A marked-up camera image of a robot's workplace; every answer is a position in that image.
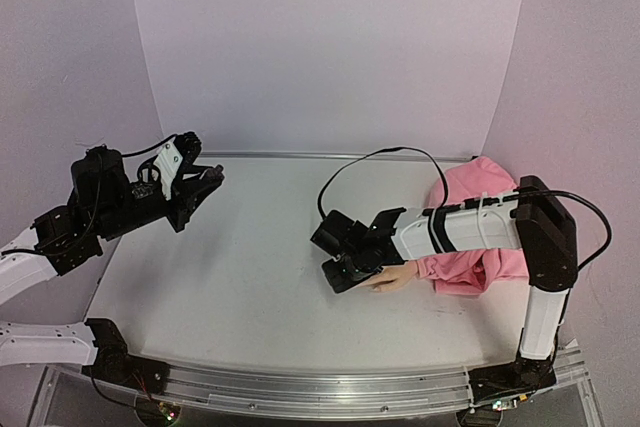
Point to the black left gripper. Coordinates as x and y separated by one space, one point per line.
187 191

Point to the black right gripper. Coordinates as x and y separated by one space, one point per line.
345 273

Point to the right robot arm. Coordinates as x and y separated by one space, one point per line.
529 219

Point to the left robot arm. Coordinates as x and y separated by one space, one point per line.
56 243

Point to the mannequin hand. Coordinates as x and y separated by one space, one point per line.
392 278

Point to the pink hoodie cloth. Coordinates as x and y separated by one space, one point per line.
472 272

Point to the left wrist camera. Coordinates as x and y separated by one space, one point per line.
169 157

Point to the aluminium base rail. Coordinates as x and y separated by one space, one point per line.
183 395

